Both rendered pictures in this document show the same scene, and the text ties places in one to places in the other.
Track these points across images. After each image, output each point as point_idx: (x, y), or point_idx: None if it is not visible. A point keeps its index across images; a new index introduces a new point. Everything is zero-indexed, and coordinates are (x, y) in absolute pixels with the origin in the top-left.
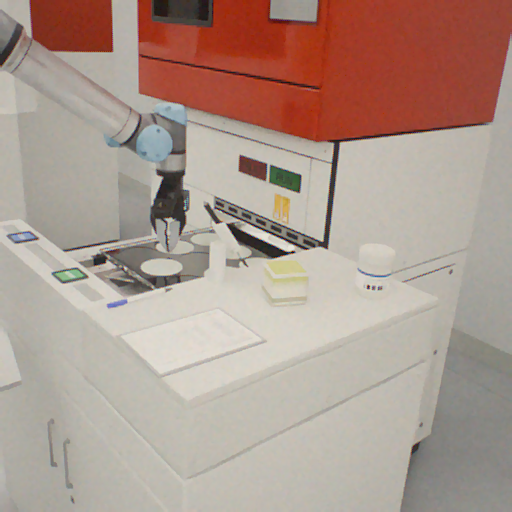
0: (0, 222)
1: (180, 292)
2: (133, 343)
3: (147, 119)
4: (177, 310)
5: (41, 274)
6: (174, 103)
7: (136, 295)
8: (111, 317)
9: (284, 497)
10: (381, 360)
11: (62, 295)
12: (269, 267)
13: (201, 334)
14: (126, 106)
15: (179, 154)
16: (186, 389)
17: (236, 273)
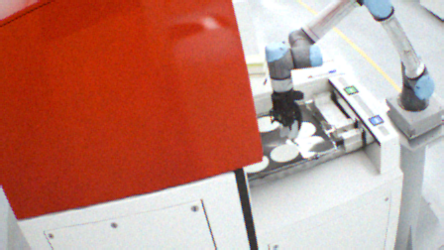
0: (390, 137)
1: (304, 77)
2: (328, 57)
3: (297, 30)
4: (308, 68)
5: (363, 92)
6: (271, 47)
7: (323, 76)
8: (334, 67)
9: None
10: None
11: (353, 81)
12: (263, 58)
13: None
14: (307, 22)
15: (273, 83)
16: (315, 45)
17: (270, 87)
